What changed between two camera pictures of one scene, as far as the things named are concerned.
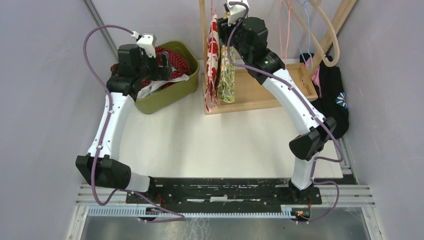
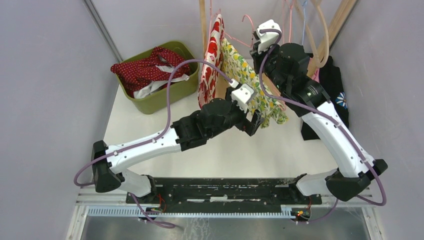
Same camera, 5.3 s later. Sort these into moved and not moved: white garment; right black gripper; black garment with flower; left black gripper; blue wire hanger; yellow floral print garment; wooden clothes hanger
Moved: right black gripper; yellow floral print garment; wooden clothes hanger; blue wire hanger; left black gripper
Not moved: white garment; black garment with flower
